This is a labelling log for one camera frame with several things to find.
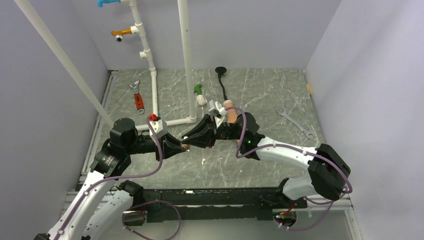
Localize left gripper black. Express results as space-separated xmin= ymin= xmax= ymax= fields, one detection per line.
xmin=125 ymin=131 xmax=186 ymax=161

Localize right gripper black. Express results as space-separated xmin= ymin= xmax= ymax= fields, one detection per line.
xmin=181 ymin=115 xmax=245 ymax=150

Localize glitter nail polish bottle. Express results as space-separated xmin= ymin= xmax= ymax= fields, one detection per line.
xmin=180 ymin=143 xmax=191 ymax=152

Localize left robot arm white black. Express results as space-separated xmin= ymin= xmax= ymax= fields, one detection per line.
xmin=35 ymin=114 xmax=186 ymax=240

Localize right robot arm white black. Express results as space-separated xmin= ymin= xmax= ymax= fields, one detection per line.
xmin=182 ymin=112 xmax=353 ymax=208

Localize green valve white fitting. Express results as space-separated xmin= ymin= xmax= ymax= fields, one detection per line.
xmin=193 ymin=83 xmax=208 ymax=107

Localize mannequin practice hand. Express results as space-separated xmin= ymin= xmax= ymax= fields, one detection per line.
xmin=223 ymin=99 xmax=238 ymax=124

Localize black flexible hand stand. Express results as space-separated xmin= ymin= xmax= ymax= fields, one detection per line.
xmin=215 ymin=66 xmax=228 ymax=101

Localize silver open-end wrench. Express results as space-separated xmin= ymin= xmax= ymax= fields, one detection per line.
xmin=276 ymin=108 xmax=315 ymax=139

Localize orange tap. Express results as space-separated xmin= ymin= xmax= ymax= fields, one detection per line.
xmin=110 ymin=28 xmax=133 ymax=43

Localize blue tap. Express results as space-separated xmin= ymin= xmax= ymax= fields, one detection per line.
xmin=97 ymin=0 xmax=121 ymax=8

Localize white diagonal pole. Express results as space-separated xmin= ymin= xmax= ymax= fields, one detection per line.
xmin=14 ymin=0 xmax=114 ymax=128

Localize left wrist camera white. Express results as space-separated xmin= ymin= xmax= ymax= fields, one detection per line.
xmin=148 ymin=113 xmax=169 ymax=139

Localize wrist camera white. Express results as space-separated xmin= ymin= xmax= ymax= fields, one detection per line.
xmin=207 ymin=100 xmax=227 ymax=129
xmin=148 ymin=113 xmax=169 ymax=139

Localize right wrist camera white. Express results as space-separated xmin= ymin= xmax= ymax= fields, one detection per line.
xmin=207 ymin=100 xmax=227 ymax=129

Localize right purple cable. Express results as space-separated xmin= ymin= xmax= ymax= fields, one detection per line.
xmin=225 ymin=105 xmax=353 ymax=196

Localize red handled adjustable wrench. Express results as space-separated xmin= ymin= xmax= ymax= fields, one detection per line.
xmin=130 ymin=80 xmax=145 ymax=115

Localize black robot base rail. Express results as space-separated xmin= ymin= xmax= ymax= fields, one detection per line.
xmin=119 ymin=180 xmax=309 ymax=224

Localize white PVC pipe frame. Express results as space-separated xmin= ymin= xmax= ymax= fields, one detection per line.
xmin=120 ymin=0 xmax=198 ymax=132

